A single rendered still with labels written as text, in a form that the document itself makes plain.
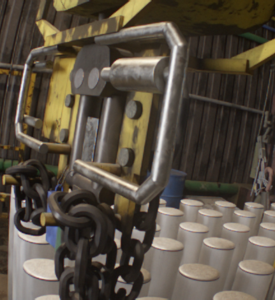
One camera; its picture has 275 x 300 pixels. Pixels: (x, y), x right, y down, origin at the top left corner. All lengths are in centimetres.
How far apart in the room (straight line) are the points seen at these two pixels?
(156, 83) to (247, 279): 133
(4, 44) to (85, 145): 486
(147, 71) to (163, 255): 140
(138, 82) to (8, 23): 508
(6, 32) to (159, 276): 429
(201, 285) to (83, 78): 105
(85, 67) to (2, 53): 483
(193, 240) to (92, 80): 164
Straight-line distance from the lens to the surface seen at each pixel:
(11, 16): 543
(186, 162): 604
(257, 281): 160
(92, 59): 51
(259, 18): 54
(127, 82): 37
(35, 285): 125
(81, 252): 42
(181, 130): 45
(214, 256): 184
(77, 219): 41
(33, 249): 153
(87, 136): 53
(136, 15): 40
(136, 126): 46
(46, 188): 60
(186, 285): 144
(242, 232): 222
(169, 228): 234
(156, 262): 171
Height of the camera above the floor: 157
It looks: 5 degrees down
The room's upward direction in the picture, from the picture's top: 9 degrees clockwise
